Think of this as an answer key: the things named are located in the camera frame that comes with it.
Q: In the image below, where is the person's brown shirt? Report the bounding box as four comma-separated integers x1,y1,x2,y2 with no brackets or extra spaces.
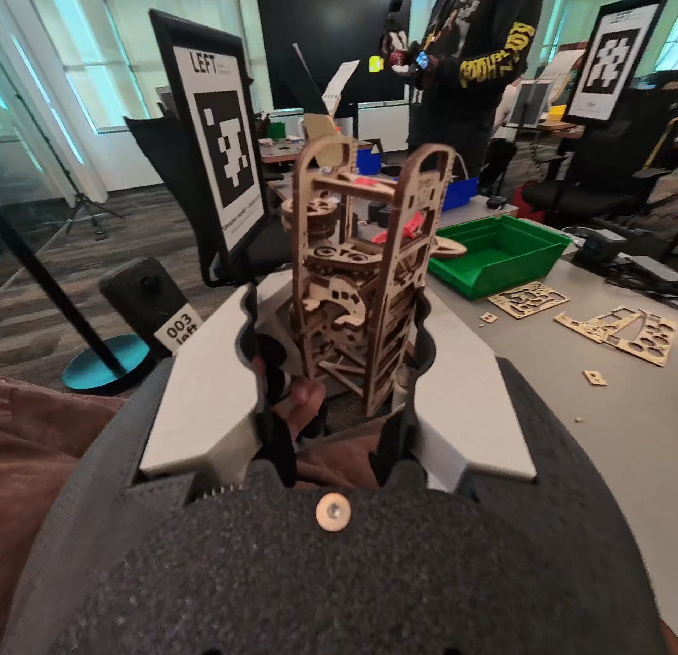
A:
0,377,383,621

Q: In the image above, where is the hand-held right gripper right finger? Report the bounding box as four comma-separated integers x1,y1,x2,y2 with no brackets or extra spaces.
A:
408,288,537,495

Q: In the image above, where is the floor sign with teal base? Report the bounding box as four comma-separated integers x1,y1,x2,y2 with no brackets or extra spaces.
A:
0,210,155,397

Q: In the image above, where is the black tripod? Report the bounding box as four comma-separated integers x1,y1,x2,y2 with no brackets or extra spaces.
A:
15,93,126,238

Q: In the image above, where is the triangular wooden part sheet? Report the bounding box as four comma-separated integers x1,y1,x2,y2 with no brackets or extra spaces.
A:
553,305,645,344

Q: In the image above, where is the large black display screen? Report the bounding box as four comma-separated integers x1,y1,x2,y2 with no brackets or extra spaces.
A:
255,0,413,119

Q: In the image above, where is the black framed marker sign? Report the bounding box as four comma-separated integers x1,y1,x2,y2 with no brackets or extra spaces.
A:
149,9,272,288
561,0,673,127

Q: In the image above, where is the black cable bundle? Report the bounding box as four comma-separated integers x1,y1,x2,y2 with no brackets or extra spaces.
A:
604,260,678,298

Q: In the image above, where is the wooden sheet with rounded cutouts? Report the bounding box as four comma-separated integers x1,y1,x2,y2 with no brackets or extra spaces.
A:
487,281,571,320

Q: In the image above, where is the black office chair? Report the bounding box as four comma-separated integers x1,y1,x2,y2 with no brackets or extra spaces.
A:
522,87,678,228
124,109,297,290

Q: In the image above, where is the person's left hand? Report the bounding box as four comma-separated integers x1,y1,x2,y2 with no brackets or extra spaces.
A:
253,341,326,445

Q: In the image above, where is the green plastic bin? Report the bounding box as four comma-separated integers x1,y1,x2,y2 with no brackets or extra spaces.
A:
427,214,574,301

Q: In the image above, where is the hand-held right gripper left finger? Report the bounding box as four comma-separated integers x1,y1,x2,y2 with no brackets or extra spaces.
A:
140,283,264,487

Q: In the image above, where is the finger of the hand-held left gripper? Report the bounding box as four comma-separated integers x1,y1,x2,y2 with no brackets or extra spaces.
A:
256,270,298,343

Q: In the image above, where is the black action camera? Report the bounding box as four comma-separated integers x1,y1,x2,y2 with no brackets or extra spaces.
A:
573,228,629,267

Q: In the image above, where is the blue storage bin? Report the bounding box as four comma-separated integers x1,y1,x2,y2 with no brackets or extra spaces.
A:
441,177,481,212

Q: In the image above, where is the wooden sheet with round holes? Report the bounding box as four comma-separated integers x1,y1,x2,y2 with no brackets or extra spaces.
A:
604,311,678,369

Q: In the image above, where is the black power adapter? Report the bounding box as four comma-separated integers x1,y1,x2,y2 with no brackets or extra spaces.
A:
625,255,678,285

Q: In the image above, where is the wooden airplane model assembly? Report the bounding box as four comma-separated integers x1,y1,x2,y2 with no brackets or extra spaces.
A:
281,136,469,418

